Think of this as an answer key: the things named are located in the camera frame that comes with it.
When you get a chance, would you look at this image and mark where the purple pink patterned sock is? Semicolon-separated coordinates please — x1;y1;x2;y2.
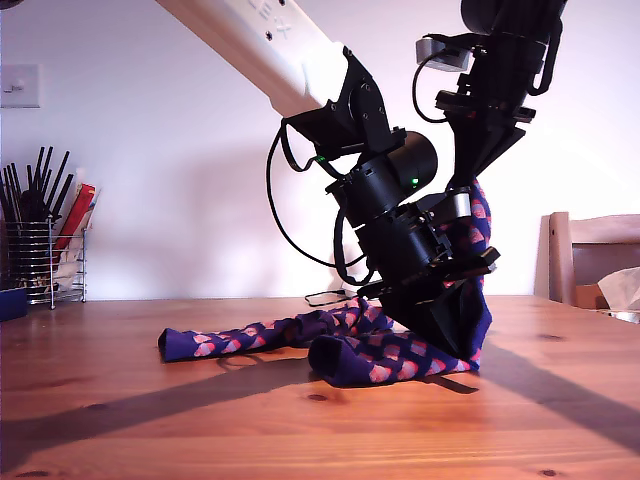
307;177;495;389
158;297;396;365

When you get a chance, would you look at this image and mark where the red chopstick packet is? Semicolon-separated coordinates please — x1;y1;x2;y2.
52;183;97;251

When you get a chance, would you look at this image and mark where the black security camera cable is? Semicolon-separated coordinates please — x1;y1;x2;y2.
304;288;352;309

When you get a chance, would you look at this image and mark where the white tissue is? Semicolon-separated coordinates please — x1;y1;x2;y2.
598;267;640;315

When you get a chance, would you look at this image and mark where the thin black camera cable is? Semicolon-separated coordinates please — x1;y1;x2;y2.
412;60;454;124

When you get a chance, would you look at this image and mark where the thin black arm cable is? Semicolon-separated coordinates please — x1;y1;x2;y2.
267;119;374;269

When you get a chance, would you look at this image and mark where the chrome wire utensil caddy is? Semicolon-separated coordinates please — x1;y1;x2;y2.
2;219;89;311

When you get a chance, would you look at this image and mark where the white light switch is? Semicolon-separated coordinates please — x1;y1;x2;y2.
0;63;41;110

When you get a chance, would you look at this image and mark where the cardboard box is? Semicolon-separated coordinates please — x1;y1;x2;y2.
575;283;614;311

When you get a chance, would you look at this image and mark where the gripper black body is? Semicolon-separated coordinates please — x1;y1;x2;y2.
435;47;545;126
352;202;501;301

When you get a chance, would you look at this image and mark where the navy blue box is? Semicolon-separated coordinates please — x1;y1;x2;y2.
0;287;29;323

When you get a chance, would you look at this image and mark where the black chopstick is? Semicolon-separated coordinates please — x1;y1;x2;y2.
38;145;53;206
12;162;26;224
48;149;71;221
1;167;19;224

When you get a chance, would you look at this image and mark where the thick black sleeved cable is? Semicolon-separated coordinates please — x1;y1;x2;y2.
528;19;564;96
333;204;376;287

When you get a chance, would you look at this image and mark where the black round kitchen utensil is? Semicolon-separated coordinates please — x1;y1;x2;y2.
22;189;47;224

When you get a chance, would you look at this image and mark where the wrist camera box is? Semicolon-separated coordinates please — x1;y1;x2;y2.
414;32;475;72
413;187;474;236

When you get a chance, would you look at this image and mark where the wooden chair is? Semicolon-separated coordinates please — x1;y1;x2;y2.
533;211;640;307

